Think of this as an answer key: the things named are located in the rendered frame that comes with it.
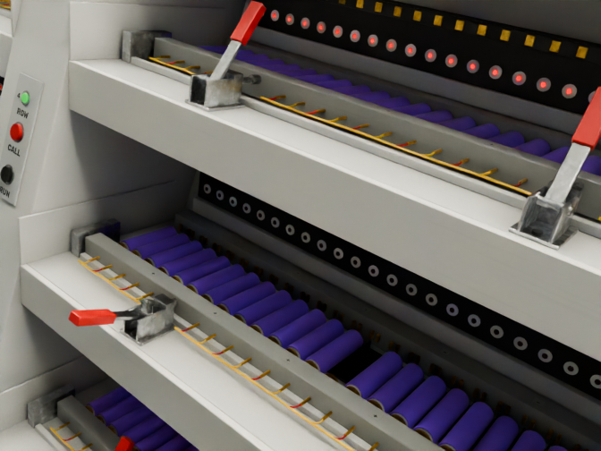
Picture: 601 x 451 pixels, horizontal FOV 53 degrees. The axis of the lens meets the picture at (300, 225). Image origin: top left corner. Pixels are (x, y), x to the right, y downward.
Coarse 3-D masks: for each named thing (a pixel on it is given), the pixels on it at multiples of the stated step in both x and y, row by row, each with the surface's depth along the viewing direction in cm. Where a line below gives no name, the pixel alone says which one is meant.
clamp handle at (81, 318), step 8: (144, 304) 50; (72, 312) 45; (80, 312) 45; (88, 312) 46; (96, 312) 46; (104, 312) 47; (112, 312) 47; (120, 312) 48; (128, 312) 49; (136, 312) 50; (144, 312) 50; (72, 320) 45; (80, 320) 44; (88, 320) 45; (96, 320) 46; (104, 320) 46; (112, 320) 47
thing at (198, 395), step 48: (144, 192) 67; (48, 240) 59; (48, 288) 55; (96, 288) 56; (96, 336) 52; (192, 336) 52; (144, 384) 49; (192, 384) 47; (240, 384) 47; (528, 384) 49; (192, 432) 46; (240, 432) 43; (288, 432) 44
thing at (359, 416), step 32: (96, 256) 60; (128, 256) 58; (128, 288) 55; (160, 288) 54; (192, 320) 52; (224, 320) 51; (224, 352) 49; (256, 352) 48; (288, 352) 48; (256, 384) 46; (288, 384) 46; (320, 384) 45; (352, 416) 43; (384, 416) 43; (384, 448) 42; (416, 448) 41
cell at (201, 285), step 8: (216, 272) 59; (224, 272) 59; (232, 272) 59; (240, 272) 60; (200, 280) 57; (208, 280) 57; (216, 280) 58; (224, 280) 58; (200, 288) 56; (208, 288) 57
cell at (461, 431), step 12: (480, 408) 46; (468, 420) 45; (480, 420) 45; (492, 420) 47; (456, 432) 43; (468, 432) 44; (480, 432) 45; (444, 444) 43; (456, 444) 42; (468, 444) 43
